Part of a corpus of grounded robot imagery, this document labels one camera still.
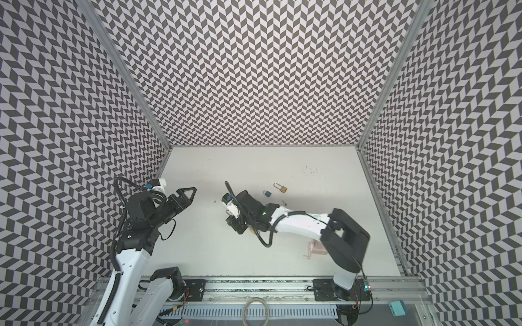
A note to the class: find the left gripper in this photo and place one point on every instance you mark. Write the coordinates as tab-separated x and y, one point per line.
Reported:
184	200

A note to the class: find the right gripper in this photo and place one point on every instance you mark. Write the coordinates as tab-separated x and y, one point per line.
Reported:
237	220

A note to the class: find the brass long-shackle padlock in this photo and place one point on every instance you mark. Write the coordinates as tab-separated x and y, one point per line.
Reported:
280	187

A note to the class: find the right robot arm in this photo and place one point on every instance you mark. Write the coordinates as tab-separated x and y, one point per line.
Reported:
344	239

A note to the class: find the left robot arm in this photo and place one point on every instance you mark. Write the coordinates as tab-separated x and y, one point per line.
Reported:
143	215

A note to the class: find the pink padlock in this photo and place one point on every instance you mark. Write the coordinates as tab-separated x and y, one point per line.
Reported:
315	248

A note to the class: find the teal box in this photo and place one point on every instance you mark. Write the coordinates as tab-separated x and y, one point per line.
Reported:
398	308

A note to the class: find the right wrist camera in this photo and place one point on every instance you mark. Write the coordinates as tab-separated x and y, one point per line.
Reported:
231	208

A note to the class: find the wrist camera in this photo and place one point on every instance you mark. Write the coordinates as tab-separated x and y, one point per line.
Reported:
157	185
231	208

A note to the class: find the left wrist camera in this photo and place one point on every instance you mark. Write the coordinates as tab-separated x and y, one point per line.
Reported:
157	185

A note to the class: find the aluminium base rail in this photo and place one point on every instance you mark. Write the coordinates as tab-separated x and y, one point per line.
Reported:
303	290

